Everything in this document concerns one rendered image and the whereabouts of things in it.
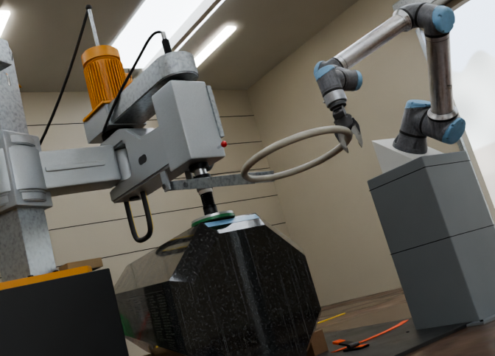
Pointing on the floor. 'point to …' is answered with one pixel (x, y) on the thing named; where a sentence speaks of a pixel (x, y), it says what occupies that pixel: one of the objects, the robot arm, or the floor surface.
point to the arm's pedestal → (439, 239)
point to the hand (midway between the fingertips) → (353, 147)
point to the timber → (317, 344)
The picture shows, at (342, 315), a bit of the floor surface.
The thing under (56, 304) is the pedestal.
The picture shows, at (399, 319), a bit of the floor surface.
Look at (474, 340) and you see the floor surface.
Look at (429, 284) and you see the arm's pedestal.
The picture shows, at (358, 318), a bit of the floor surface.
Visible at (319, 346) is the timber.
